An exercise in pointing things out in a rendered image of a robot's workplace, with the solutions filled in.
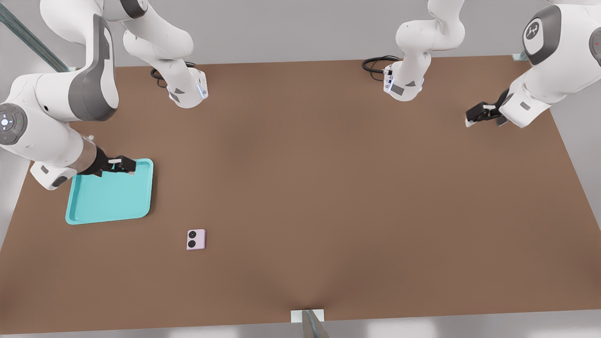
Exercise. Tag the pale blue-green tray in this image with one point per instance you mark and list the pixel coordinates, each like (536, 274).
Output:
(110, 197)

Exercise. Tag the small pale lilac phone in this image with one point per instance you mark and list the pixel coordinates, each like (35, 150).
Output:
(199, 240)

